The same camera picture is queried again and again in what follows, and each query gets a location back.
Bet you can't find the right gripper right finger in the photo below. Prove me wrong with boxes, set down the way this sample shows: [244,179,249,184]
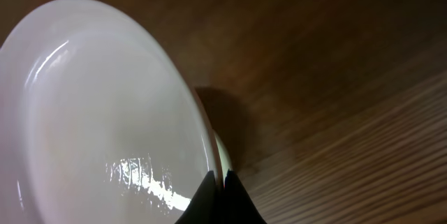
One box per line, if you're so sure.
[221,170,266,224]

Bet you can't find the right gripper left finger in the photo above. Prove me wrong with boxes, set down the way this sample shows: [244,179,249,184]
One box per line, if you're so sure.
[175,171,220,224]

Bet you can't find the white plate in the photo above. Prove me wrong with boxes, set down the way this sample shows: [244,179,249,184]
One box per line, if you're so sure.
[1,0,222,223]
[214,132,233,178]

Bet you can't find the white plate front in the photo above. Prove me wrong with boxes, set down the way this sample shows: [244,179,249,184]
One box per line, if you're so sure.
[1,0,222,223]

